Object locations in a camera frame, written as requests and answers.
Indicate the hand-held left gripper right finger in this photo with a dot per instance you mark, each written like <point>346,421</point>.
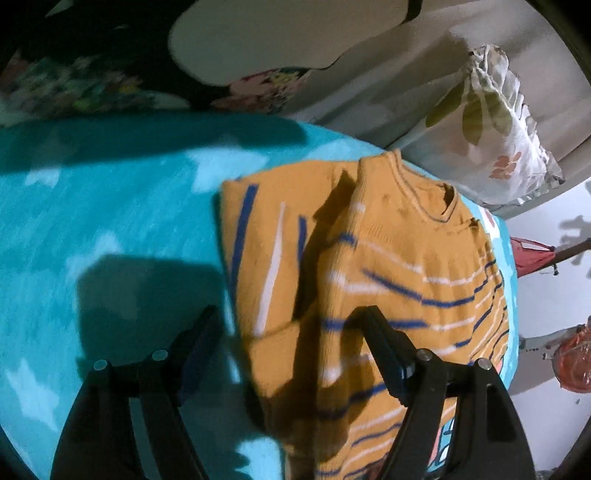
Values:
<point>387,346</point>

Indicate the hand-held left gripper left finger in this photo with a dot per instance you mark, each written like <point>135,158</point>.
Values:
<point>198,362</point>

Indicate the yellow striped sweater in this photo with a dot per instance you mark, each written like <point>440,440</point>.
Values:
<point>397,286</point>

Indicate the grey metal stand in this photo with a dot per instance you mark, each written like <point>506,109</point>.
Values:
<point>540,344</point>

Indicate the turquoise blanket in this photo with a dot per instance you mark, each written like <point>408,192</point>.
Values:
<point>120,221</point>

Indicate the red cloth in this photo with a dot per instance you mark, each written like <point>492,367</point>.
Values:
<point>531,256</point>

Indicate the orange plastic bag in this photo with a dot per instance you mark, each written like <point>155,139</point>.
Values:
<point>577,360</point>

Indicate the white leaf-print pillow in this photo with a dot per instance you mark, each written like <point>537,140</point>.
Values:
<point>498,138</point>

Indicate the black floral pillow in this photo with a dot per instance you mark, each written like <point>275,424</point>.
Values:
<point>92,64</point>

